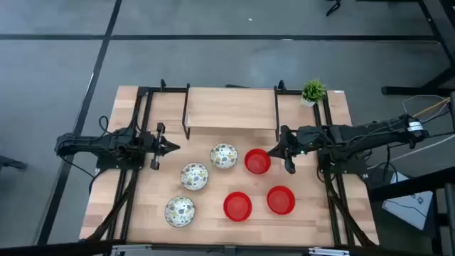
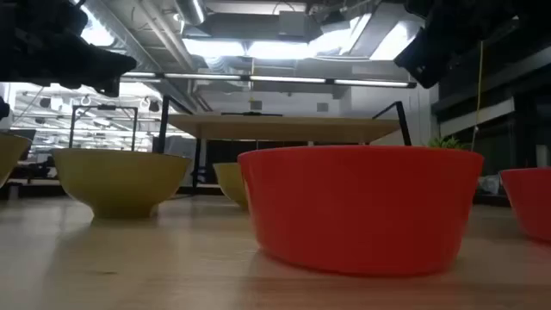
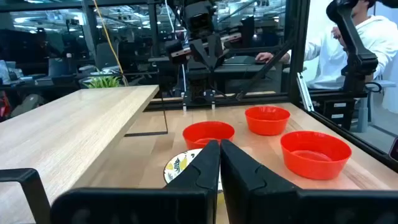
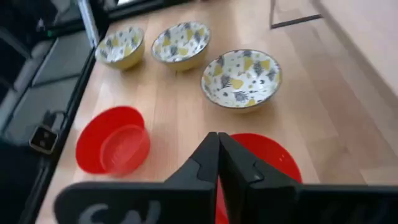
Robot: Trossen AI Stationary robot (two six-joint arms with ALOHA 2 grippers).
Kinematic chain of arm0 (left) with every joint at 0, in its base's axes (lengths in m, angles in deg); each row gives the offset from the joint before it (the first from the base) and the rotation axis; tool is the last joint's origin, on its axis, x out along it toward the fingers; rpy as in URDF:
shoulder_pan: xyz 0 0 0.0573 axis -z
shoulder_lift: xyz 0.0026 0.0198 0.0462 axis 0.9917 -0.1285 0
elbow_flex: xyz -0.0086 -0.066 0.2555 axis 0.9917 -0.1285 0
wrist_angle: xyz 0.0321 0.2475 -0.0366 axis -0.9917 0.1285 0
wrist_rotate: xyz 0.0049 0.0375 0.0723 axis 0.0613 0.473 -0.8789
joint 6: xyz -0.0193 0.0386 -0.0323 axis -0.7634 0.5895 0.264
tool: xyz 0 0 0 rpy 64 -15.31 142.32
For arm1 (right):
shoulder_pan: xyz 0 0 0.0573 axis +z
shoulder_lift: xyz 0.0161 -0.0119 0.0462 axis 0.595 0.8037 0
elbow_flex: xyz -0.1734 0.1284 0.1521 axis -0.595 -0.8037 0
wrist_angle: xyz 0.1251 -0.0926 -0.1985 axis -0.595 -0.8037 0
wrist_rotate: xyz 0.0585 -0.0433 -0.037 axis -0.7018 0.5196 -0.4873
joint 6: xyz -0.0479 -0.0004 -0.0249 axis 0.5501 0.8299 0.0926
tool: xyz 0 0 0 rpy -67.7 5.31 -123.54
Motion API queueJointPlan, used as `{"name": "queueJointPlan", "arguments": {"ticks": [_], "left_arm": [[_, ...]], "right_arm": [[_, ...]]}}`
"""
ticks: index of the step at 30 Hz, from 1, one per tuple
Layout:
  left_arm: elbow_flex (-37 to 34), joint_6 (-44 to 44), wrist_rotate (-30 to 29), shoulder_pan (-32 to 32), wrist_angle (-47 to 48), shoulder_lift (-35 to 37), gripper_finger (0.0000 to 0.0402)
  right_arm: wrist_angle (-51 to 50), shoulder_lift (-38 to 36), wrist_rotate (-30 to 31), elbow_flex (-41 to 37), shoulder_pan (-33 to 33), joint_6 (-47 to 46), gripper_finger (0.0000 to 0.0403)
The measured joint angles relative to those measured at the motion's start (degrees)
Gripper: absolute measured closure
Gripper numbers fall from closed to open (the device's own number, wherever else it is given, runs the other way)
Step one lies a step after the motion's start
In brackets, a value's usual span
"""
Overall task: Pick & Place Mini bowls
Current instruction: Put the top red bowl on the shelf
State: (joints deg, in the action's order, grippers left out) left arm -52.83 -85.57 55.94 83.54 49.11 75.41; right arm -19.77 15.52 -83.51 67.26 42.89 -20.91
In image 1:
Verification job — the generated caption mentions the red plastic bowl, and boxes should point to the red plastic bowl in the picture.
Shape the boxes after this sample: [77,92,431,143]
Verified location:
[223,191,253,223]
[266,185,296,216]
[244,148,272,175]

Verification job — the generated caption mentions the green plant in white pot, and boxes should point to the green plant in white pot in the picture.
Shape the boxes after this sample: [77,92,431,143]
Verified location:
[301,78,328,108]

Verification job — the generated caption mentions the wooden shelf with black legs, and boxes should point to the wooden shelf with black legs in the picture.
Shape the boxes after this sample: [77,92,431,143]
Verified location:
[181,83,281,142]

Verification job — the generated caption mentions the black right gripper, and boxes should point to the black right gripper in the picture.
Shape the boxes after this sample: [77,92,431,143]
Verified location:
[267,124,309,175]

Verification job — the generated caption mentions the yellow bowl speckled white inside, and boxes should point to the yellow bowl speckled white inside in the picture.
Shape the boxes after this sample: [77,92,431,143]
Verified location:
[209,142,238,170]
[164,195,196,228]
[180,162,210,191]

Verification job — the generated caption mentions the white paper box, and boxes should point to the white paper box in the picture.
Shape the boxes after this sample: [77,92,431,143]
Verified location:
[382,171,434,231]

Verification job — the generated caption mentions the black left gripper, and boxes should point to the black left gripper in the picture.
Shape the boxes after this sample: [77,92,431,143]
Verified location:
[141,122,181,171]

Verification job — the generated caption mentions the black furniture foot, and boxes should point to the black furniture foot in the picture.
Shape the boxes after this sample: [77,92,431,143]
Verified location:
[0,155,28,171]

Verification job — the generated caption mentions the yellow power cable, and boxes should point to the yellow power cable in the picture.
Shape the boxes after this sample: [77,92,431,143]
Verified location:
[414,97,451,118]

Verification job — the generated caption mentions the black desk frame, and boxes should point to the black desk frame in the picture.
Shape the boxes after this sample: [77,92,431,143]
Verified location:
[382,0,455,97]

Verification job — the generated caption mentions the black rig crossbar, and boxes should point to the black rig crossbar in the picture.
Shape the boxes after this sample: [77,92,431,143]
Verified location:
[0,238,455,256]

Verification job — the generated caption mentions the silver metal bracket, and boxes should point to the silver metal bracket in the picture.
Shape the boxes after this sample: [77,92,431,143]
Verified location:
[308,247,351,256]
[111,244,152,256]

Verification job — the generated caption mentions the black stand beam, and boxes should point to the black stand beam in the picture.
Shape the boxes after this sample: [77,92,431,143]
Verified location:
[368,166,455,204]

